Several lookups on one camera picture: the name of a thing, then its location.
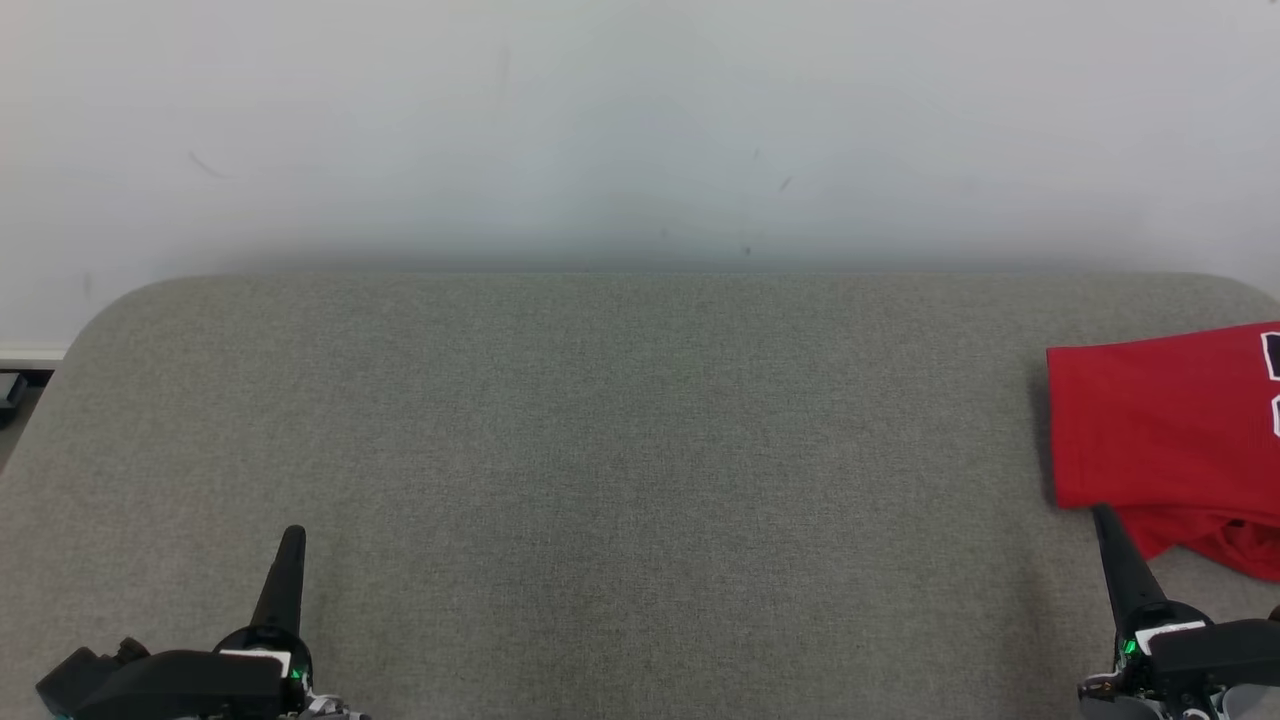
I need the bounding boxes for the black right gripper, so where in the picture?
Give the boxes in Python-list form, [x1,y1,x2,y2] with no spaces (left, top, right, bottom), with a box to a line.
[1078,505,1280,720]

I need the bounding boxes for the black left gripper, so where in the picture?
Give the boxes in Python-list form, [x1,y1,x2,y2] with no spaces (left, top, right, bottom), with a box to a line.
[75,525,313,720]

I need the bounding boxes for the red shorts white hem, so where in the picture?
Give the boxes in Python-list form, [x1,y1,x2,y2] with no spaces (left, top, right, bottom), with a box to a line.
[1105,503,1280,584]

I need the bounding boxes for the red shirt white sleeves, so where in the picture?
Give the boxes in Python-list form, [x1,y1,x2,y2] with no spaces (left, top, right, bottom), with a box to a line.
[1045,322,1280,513]

